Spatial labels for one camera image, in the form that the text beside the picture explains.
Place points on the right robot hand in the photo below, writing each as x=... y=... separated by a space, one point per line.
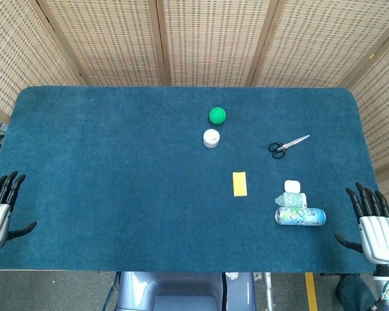
x=376 y=236

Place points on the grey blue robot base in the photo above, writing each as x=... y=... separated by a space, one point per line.
x=184 y=291

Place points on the light blue drink can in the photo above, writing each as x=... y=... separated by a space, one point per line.
x=299 y=216

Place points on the small green labelled bottle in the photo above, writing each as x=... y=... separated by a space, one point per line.
x=291 y=200

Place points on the white square box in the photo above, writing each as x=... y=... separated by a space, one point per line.
x=292 y=186

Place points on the blue table cloth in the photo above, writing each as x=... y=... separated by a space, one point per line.
x=149 y=181

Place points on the white round jar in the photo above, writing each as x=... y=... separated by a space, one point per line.
x=211 y=138

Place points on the green ball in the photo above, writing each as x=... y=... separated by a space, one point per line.
x=217 y=115

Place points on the woven bamboo folding screen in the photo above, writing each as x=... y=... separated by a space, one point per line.
x=194 y=42

